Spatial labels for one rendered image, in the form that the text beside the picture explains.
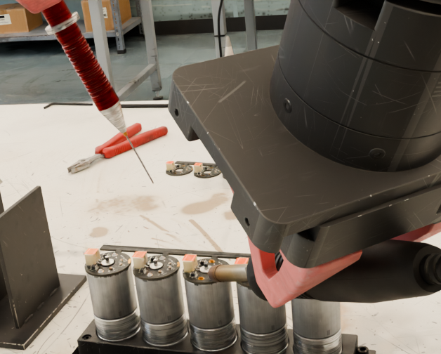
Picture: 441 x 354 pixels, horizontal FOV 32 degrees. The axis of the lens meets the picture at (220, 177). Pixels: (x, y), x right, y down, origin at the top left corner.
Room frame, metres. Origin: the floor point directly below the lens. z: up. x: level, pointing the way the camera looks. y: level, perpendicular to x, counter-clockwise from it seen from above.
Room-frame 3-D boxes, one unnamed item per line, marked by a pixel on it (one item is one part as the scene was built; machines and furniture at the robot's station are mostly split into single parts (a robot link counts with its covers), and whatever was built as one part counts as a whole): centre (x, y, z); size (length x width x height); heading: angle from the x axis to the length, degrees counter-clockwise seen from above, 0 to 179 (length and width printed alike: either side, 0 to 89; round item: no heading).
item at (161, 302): (0.36, 0.04, 0.79); 0.02 x 0.02 x 0.05
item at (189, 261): (0.35, 0.02, 0.82); 0.01 x 0.01 x 0.01; 71
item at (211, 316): (0.35, 0.01, 0.79); 0.02 x 0.02 x 0.05
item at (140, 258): (0.36, 0.05, 0.82); 0.01 x 0.01 x 0.01; 71
